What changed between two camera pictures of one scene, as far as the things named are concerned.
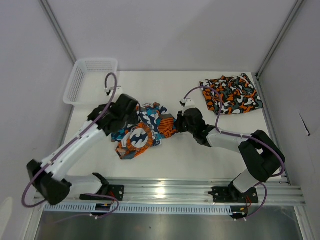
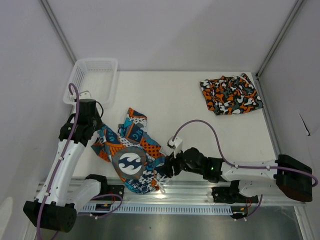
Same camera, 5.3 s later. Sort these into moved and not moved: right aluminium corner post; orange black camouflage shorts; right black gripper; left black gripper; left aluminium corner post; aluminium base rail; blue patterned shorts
Moved: right black gripper; left black gripper; blue patterned shorts
Not moved: aluminium base rail; orange black camouflage shorts; right aluminium corner post; left aluminium corner post
